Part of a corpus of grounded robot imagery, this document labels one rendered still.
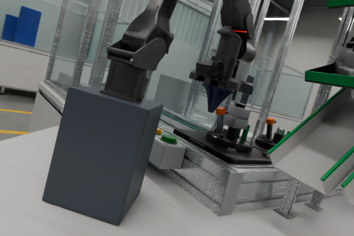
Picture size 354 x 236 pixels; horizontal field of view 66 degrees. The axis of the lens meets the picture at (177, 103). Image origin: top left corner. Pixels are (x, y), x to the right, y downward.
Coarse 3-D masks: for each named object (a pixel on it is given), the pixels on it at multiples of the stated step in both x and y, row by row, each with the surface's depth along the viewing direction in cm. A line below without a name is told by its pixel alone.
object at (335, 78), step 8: (352, 40) 64; (328, 64) 62; (312, 72) 58; (320, 72) 56; (328, 72) 62; (312, 80) 58; (320, 80) 56; (328, 80) 55; (336, 80) 53; (344, 80) 52; (352, 80) 50; (352, 88) 51
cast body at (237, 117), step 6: (234, 108) 80; (240, 108) 78; (228, 114) 81; (234, 114) 79; (240, 114) 78; (246, 114) 80; (228, 120) 79; (234, 120) 77; (240, 120) 79; (246, 120) 80; (234, 126) 78; (240, 126) 79; (246, 126) 81
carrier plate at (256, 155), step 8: (184, 136) 79; (192, 136) 78; (200, 136) 81; (208, 144) 74; (216, 152) 69; (224, 152) 70; (240, 152) 75; (256, 152) 81; (224, 160) 67; (232, 160) 65; (240, 160) 67; (248, 160) 69; (256, 160) 71; (264, 160) 73
